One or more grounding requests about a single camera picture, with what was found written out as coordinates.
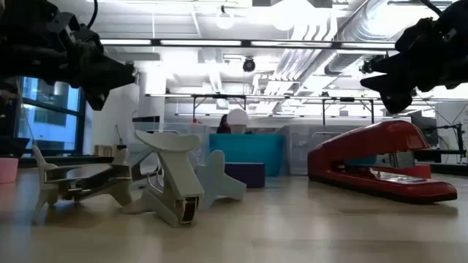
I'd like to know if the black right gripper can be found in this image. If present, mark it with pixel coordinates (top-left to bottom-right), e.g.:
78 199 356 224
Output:
360 20 468 114

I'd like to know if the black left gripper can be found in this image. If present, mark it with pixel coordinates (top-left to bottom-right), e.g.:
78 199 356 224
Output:
0 34 136 111

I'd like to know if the red stapler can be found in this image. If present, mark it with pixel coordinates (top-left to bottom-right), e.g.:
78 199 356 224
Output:
307 120 458 205

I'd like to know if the pink tape roll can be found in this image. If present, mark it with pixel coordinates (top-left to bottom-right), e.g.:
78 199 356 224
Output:
0 156 20 184

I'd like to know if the blue tape roll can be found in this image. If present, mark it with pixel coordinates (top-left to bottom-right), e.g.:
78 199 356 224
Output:
224 162 266 189

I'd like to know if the grey staple remover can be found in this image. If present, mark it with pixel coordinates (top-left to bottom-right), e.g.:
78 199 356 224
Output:
122 129 205 228
31 144 133 224

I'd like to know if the black computer monitor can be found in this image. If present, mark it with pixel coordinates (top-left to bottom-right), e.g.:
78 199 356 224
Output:
411 109 439 147

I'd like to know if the wooden block stack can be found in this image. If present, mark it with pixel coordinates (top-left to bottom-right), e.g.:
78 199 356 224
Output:
93 144 118 158

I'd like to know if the black framed glass window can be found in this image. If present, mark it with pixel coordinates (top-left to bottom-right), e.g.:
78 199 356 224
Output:
14 75 87 156

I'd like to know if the black desk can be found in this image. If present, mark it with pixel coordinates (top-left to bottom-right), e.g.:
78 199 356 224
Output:
415 148 468 165

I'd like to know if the grey translucent plastic bin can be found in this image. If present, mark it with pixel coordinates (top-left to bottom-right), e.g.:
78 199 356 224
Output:
281 123 361 176

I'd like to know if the person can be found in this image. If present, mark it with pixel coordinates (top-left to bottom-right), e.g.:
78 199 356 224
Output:
216 114 232 134

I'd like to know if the round white pendant lamp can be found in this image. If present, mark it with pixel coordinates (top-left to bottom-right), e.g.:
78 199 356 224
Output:
215 5 235 30

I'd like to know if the clear plastic bottle white cap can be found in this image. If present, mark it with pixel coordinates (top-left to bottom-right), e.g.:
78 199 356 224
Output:
226 108 250 134

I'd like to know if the teal plastic bin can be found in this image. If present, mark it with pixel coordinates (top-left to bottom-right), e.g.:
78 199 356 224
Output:
208 133 285 178

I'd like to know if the black ceiling camera rig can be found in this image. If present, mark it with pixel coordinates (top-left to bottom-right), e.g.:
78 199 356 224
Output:
360 54 385 74

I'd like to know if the black left wrist camera cable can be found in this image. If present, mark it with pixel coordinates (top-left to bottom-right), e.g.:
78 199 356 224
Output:
86 0 99 30

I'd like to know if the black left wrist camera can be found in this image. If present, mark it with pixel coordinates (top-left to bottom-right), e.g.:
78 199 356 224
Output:
45 10 83 41

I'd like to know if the black metal rack frame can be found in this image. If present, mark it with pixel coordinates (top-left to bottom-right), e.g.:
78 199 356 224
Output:
146 93 377 126

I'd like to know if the black dome ceiling camera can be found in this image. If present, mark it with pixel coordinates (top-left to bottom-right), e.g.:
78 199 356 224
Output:
242 57 257 74

